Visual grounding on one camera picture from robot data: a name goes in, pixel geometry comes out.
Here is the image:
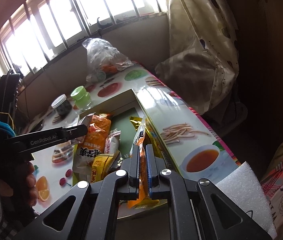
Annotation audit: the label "orange fruit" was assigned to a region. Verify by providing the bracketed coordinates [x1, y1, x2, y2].
[101, 64, 118, 73]

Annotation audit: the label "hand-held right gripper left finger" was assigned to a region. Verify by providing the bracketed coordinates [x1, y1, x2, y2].
[14, 145, 142, 240]

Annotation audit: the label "narrow white foam sheet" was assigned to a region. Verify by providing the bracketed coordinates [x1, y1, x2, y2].
[216, 162, 275, 238]

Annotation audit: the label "food print tablecloth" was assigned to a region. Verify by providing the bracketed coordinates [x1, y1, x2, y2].
[30, 62, 243, 218]

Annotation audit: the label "clear plastic bag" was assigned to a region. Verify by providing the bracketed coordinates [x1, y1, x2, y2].
[82, 38, 134, 77]

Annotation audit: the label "gold snack bar blue print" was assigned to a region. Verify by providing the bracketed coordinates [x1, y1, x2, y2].
[129, 116, 162, 153]

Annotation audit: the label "green cardboard box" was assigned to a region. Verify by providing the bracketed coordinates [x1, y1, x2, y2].
[72, 88, 179, 219]

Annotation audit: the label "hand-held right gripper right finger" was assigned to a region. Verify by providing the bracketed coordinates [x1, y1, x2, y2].
[145, 144, 273, 240]

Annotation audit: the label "barred window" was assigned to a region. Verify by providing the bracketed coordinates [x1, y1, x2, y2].
[0, 0, 168, 77]

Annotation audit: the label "yellow snack packet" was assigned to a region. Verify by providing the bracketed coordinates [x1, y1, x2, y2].
[90, 152, 120, 184]

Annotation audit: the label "white red candy packet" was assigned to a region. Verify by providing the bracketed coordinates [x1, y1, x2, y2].
[104, 131, 121, 154]

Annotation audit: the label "clear jar dark contents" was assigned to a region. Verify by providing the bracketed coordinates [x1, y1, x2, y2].
[51, 94, 72, 117]

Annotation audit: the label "green jar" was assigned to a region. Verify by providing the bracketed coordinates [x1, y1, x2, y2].
[71, 86, 91, 110]

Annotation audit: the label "dark wooden cabinet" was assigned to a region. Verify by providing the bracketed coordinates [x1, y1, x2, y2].
[219, 0, 283, 155]

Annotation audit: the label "cream patterned curtain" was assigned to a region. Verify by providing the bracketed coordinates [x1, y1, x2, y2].
[155, 0, 240, 115]

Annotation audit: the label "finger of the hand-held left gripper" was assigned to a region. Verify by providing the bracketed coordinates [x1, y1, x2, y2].
[61, 124, 89, 145]

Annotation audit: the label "person's left hand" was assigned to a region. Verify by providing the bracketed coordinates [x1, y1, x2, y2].
[0, 164, 37, 201]

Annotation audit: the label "orange white snack packet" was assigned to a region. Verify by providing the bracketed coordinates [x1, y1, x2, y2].
[127, 127, 167, 209]
[73, 114, 120, 180]

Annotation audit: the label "colourful patterned cloth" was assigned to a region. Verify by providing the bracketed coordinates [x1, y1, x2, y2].
[260, 130, 283, 240]

